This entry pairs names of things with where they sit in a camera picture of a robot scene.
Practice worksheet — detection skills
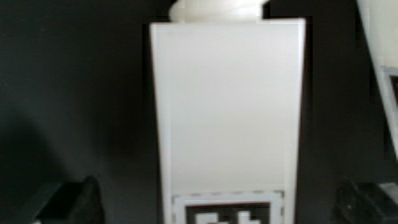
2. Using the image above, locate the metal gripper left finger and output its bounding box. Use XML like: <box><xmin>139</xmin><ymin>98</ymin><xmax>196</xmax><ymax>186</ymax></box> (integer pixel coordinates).
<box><xmin>11</xmin><ymin>174</ymin><xmax>107</xmax><ymax>224</ymax></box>

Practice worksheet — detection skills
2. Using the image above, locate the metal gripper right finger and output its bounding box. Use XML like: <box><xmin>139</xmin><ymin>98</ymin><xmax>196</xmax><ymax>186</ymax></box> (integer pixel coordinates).
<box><xmin>333</xmin><ymin>181</ymin><xmax>398</xmax><ymax>224</ymax></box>

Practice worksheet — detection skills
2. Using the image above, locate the white leg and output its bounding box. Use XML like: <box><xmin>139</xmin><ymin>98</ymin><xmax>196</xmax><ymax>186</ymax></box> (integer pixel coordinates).
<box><xmin>150</xmin><ymin>0</ymin><xmax>306</xmax><ymax>224</ymax></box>

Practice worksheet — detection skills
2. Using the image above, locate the white desk top tray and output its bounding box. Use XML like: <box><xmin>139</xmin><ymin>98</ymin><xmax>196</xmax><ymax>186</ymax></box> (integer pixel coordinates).
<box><xmin>358</xmin><ymin>0</ymin><xmax>398</xmax><ymax>152</ymax></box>

